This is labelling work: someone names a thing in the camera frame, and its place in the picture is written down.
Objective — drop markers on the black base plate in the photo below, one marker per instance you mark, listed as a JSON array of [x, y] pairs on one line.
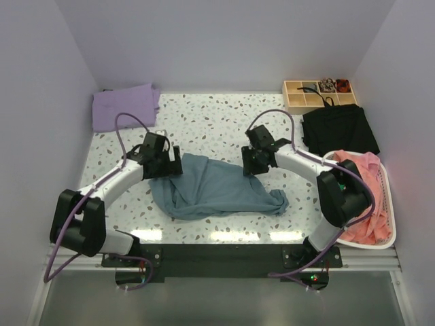
[[153, 263]]

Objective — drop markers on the wooden compartment tray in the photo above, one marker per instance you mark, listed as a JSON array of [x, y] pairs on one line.
[[303, 96]]

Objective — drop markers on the patterned fabric scrunchie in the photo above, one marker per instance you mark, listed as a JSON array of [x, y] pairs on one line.
[[327, 85]]

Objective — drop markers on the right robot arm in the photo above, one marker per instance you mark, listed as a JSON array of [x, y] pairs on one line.
[[342, 193]]

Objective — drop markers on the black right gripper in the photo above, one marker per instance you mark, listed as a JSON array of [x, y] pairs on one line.
[[247, 151]]

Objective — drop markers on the folded purple t-shirt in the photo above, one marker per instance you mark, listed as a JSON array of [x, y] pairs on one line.
[[140, 101]]

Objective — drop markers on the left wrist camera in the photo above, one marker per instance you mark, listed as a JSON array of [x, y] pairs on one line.
[[161, 132]]

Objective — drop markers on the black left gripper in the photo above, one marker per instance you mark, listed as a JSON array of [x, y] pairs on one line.
[[172, 168]]

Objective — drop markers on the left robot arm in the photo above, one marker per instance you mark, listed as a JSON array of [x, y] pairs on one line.
[[79, 222]]

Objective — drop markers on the black folded garment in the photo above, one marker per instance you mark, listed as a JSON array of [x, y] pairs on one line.
[[338, 127]]

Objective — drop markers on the blue t-shirt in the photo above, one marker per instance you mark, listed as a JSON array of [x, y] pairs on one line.
[[214, 188]]

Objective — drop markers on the white perforated laundry basket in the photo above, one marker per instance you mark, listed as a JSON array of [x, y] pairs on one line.
[[379, 230]]

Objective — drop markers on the orange black scrunchie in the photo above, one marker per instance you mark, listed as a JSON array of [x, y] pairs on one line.
[[343, 86]]

